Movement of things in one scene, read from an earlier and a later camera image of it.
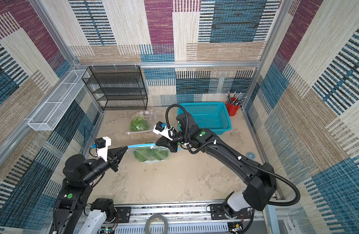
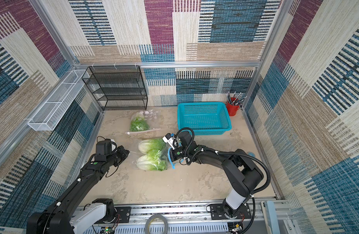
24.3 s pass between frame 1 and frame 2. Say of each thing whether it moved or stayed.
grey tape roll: stayed
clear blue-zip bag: moved
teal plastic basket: stayed
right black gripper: moved
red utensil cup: stayed
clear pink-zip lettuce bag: stayed
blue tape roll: stayed
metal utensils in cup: stayed
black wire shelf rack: stayed
